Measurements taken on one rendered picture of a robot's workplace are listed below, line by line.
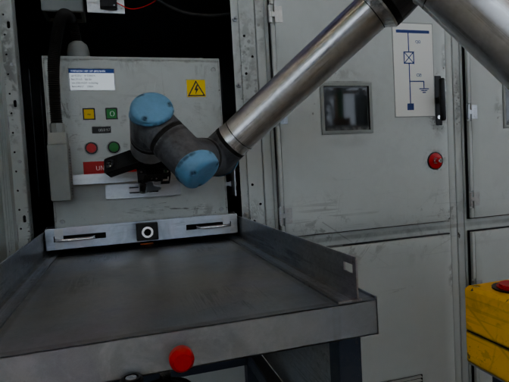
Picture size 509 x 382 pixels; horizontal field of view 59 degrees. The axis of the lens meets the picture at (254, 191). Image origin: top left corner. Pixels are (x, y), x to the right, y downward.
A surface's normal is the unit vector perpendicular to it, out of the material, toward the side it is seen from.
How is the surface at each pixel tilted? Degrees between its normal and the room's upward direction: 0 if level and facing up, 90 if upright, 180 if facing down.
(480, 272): 90
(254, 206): 90
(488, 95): 90
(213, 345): 90
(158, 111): 56
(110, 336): 0
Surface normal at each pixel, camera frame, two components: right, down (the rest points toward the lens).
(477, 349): -0.96, 0.08
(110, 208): 0.29, 0.04
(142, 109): 0.17, -0.54
